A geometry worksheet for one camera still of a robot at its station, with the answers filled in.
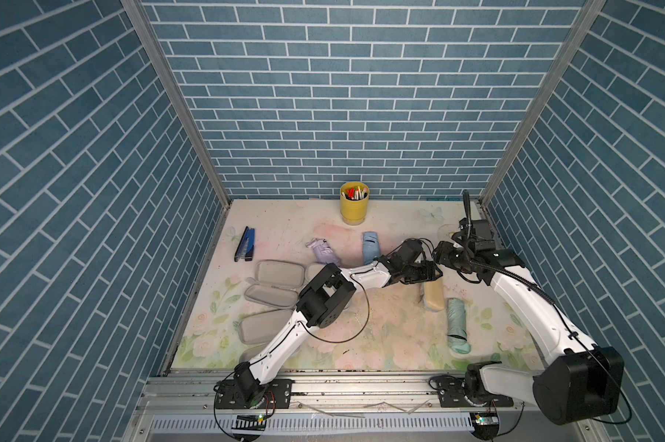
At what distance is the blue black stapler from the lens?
1.01 m

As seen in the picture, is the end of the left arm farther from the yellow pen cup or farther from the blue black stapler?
the blue black stapler

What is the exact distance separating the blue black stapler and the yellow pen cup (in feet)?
1.26

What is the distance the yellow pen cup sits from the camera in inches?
42.1
